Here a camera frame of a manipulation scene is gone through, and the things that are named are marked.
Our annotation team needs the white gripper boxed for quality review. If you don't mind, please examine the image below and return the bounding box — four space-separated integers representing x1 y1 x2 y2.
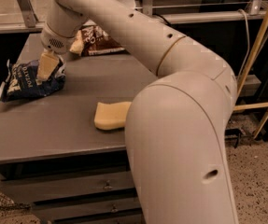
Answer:
36 23 77 80

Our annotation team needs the blue potato chip bag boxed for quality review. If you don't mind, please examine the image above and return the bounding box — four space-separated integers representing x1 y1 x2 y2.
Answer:
0 60 65 102

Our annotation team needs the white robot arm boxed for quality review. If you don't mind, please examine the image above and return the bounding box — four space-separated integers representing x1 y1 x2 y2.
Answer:
41 0 239 224

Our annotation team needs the brown and cream chip bag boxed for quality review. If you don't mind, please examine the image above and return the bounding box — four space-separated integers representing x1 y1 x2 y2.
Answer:
70 25 124 56

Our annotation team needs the yellow sponge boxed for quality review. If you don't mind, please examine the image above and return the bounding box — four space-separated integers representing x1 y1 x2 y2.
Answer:
94 102 132 131

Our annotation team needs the grey drawer cabinet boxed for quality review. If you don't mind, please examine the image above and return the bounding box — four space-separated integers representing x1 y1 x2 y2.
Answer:
0 32 158 224

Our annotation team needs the black cable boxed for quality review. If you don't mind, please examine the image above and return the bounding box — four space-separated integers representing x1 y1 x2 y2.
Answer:
153 13 173 26

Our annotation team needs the yellow wooden frame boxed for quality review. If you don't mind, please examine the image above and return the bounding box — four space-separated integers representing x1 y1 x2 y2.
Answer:
233 0 268 140

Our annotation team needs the white cable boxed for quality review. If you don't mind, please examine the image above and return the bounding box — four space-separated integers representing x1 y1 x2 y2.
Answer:
236 8 251 79

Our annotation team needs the metal railing frame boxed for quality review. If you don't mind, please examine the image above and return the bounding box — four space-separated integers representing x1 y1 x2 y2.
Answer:
0 0 268 33

